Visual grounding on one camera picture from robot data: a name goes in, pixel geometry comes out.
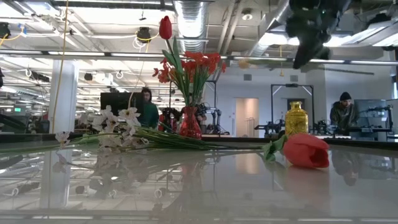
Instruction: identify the person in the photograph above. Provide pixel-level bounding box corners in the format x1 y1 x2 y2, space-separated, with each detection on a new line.
138 86 160 130
329 91 360 132

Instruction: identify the smooth silver ventilation duct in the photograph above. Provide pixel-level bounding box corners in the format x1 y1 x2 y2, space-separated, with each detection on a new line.
248 0 299 57

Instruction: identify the white door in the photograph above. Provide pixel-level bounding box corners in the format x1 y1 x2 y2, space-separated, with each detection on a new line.
235 98 260 138

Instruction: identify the white square pillar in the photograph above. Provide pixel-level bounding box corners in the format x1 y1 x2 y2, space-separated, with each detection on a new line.
49 60 78 134

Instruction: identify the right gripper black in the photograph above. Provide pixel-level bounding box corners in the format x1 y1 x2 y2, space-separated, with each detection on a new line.
285 0 353 70

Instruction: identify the black computer monitor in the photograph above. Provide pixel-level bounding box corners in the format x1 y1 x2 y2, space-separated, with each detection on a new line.
99 92 146 118

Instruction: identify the white artificial flower bunch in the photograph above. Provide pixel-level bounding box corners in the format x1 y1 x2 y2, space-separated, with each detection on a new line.
54 105 265 153

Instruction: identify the black ceiling fixture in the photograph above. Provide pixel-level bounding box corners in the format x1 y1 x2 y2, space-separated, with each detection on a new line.
136 27 152 44

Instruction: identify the silver ribbed ventilation duct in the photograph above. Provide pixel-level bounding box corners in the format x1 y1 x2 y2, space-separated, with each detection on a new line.
173 0 210 106

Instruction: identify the long ceiling light strip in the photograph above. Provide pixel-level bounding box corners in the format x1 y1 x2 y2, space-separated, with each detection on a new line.
0 49 398 67

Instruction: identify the red glass vase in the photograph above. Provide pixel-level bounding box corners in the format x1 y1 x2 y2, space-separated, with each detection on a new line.
179 106 202 140

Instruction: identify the yellow glass vase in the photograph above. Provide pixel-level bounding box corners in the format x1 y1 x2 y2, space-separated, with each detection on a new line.
285 101 308 137

